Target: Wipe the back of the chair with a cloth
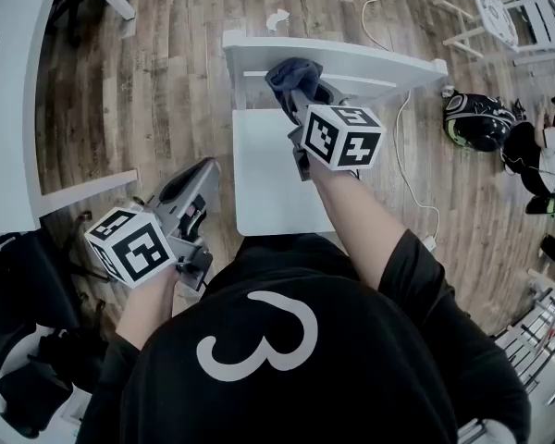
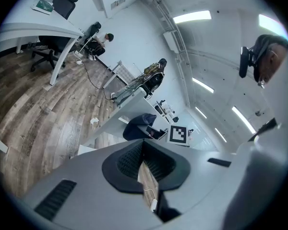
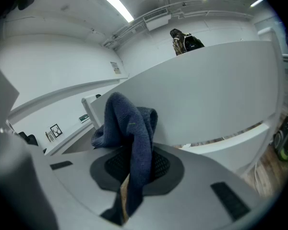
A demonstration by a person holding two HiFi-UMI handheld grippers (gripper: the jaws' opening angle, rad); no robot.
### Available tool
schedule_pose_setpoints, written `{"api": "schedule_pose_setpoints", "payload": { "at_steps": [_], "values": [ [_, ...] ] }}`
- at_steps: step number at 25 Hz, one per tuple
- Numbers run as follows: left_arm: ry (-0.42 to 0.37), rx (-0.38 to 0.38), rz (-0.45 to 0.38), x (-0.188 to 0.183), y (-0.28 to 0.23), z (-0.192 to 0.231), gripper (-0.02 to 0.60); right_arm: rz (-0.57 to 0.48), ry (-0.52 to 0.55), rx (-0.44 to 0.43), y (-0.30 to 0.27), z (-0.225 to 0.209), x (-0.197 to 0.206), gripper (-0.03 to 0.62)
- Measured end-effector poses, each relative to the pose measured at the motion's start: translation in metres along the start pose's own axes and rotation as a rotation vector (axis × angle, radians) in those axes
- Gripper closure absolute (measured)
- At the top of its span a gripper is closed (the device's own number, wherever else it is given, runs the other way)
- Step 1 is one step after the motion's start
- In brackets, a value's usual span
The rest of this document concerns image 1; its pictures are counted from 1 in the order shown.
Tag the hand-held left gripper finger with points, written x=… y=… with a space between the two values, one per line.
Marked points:
x=205 y=188
x=178 y=185

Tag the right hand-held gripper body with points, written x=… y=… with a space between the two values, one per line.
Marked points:
x=342 y=141

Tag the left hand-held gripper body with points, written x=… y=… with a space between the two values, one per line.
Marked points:
x=134 y=252

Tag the blue-grey wiping cloth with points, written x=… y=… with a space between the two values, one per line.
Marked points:
x=291 y=74

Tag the white wooden chair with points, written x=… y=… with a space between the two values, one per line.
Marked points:
x=268 y=169

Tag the person's right forearm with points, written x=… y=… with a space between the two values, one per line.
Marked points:
x=351 y=220

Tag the person's left forearm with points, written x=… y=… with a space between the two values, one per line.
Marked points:
x=145 y=308

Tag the white folding chair patterned cushion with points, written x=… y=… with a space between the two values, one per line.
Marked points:
x=495 y=7

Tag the white paper scrap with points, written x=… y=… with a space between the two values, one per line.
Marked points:
x=276 y=19

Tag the white power adapter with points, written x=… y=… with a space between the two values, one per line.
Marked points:
x=429 y=243

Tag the white curved desk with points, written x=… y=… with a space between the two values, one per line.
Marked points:
x=9 y=132

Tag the person's black shirt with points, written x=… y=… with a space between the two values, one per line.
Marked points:
x=282 y=363

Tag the white slatted rack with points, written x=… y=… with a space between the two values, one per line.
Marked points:
x=536 y=349

